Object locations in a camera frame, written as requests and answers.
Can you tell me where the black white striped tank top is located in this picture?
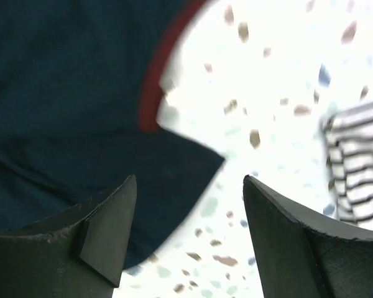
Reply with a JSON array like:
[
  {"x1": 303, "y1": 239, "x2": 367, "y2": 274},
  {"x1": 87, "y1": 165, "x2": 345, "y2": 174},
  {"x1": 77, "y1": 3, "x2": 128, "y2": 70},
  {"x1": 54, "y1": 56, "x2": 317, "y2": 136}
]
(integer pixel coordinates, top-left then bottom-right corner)
[{"x1": 321, "y1": 101, "x2": 373, "y2": 231}]

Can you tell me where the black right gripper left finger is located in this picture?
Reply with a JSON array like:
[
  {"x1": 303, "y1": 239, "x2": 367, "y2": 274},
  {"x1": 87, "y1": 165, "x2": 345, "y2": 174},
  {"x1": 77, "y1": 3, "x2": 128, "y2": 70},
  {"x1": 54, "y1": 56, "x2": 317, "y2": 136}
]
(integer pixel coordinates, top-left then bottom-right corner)
[{"x1": 0, "y1": 176, "x2": 137, "y2": 298}]

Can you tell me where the navy maroon tank top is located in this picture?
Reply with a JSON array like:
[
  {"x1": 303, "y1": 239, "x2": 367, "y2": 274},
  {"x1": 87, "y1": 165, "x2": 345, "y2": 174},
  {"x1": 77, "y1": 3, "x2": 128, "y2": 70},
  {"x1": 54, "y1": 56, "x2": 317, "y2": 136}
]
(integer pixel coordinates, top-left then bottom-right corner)
[{"x1": 0, "y1": 0, "x2": 224, "y2": 268}]

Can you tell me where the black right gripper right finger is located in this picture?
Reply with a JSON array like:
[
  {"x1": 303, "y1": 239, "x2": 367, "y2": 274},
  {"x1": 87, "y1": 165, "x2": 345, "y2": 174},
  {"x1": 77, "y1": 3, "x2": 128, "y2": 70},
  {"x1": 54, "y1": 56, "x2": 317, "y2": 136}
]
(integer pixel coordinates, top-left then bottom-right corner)
[{"x1": 243, "y1": 176, "x2": 373, "y2": 298}]

